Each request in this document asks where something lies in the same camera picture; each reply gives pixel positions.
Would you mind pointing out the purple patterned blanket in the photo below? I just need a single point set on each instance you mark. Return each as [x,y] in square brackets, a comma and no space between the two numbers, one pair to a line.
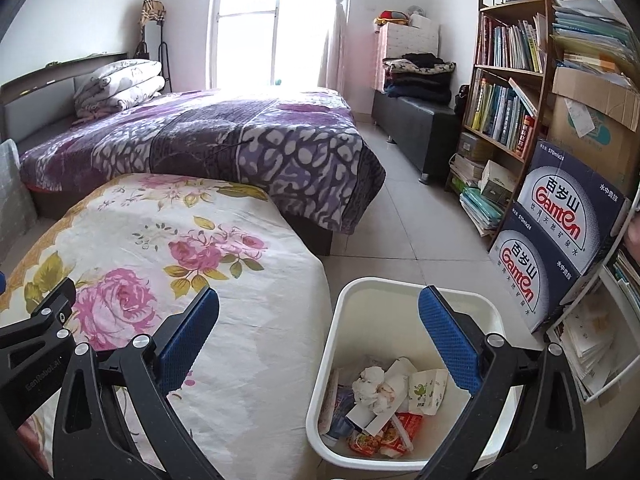
[225,145]

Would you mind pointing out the red yellow cloth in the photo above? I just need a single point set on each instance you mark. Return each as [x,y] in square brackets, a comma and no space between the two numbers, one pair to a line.
[390,17]

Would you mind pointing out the tissue box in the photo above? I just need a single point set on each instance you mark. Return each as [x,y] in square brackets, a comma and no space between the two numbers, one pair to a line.
[497,182]

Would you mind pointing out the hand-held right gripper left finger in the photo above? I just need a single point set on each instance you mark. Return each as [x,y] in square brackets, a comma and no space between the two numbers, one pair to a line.
[190,335]

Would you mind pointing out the black metal coat rack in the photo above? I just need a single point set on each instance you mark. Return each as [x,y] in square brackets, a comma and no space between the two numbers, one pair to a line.
[162,60]

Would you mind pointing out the pale curtain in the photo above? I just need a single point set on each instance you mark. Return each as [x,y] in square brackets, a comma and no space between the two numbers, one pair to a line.
[337,25]

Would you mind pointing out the pink drawer cabinet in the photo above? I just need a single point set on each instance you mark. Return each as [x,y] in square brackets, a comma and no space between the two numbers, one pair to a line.
[400,40]

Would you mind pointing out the grey checked cushion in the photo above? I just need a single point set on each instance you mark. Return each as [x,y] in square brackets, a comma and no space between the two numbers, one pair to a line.
[15,200]

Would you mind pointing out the window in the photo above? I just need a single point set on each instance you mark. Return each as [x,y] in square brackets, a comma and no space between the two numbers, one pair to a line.
[270,25]

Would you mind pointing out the white pillow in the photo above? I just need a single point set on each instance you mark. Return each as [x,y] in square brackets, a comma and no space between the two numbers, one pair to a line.
[424,24]

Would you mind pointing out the pile of folded clothes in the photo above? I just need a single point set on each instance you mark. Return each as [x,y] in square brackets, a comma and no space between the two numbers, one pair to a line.
[420,80]

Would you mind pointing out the blue printed water carton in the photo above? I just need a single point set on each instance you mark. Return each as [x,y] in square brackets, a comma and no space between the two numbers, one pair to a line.
[540,270]
[570,205]

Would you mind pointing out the orange red snack wrapper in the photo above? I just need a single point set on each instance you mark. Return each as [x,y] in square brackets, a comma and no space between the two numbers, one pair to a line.
[400,427]

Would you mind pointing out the white plastic trash bin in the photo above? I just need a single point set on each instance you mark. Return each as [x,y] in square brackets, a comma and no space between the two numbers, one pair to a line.
[380,305]

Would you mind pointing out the white paper carton green print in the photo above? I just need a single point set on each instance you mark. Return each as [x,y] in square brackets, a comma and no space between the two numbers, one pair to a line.
[425,390]

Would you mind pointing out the row of upright books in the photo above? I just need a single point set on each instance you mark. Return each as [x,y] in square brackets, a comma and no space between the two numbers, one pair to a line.
[505,115]
[510,45]

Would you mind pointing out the black hanging bag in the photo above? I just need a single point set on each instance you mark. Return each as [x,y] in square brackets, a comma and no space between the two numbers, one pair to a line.
[141,50]

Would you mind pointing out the plaid scarf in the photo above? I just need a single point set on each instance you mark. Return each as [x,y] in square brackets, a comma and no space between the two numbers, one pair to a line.
[152,11]

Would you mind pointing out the white tissue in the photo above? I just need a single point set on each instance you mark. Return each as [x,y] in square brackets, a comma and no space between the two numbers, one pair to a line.
[370,385]
[389,395]

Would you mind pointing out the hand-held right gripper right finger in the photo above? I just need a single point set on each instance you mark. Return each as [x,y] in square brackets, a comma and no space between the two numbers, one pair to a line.
[450,340]

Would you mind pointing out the folded floral quilt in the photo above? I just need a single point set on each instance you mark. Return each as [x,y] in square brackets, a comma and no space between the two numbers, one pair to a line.
[120,85]

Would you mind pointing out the wooden bookshelf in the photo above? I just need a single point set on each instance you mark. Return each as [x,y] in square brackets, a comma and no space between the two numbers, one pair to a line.
[500,67]

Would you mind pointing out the black bench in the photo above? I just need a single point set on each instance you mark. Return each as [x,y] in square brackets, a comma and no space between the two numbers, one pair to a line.
[415,130]

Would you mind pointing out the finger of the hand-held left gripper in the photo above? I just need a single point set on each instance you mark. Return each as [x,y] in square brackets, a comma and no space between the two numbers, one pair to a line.
[52,305]

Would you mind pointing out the white paper box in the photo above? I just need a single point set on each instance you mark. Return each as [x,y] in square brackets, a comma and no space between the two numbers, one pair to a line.
[367,422]

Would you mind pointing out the grey bed headboard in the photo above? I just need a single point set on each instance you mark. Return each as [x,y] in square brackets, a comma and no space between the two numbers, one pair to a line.
[45,80]

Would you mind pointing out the stack of flat books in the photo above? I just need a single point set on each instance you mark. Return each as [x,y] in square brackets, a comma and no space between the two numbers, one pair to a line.
[480,205]

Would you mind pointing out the stack of papers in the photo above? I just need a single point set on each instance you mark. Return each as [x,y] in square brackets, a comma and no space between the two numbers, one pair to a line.
[590,35]

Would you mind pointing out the brown cardboard box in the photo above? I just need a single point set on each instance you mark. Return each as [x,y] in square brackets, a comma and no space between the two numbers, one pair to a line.
[590,130]

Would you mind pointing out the floral bed sheet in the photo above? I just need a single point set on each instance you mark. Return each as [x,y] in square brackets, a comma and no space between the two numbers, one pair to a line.
[250,310]

